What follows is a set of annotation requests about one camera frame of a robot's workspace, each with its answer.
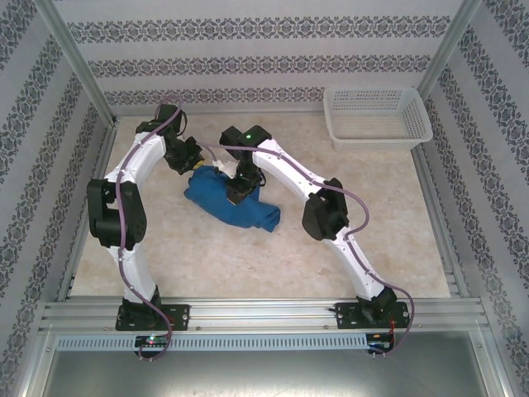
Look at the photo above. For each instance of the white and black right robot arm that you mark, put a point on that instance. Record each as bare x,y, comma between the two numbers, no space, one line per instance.
330,207

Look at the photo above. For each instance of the aluminium table side rail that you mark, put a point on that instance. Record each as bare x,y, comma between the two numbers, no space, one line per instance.
440,223
89,215

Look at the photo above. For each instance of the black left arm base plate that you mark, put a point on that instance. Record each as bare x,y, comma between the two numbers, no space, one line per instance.
177,316

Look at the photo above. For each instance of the small circuit board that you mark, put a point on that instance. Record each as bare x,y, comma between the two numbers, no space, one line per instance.
380,340
152,340

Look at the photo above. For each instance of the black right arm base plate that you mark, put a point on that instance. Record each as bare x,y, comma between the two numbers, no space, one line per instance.
347,314

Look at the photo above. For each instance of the aluminium frame post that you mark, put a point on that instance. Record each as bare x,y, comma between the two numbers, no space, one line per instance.
448,45
74,62

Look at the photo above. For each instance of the blue long pants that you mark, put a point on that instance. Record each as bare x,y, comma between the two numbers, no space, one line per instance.
215,202

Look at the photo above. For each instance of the white perforated plastic basket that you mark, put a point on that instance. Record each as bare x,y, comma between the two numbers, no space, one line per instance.
372,136

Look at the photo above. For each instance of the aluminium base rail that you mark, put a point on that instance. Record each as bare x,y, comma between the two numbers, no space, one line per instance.
264,314

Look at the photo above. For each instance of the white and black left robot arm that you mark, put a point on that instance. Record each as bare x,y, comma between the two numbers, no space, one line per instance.
124,215

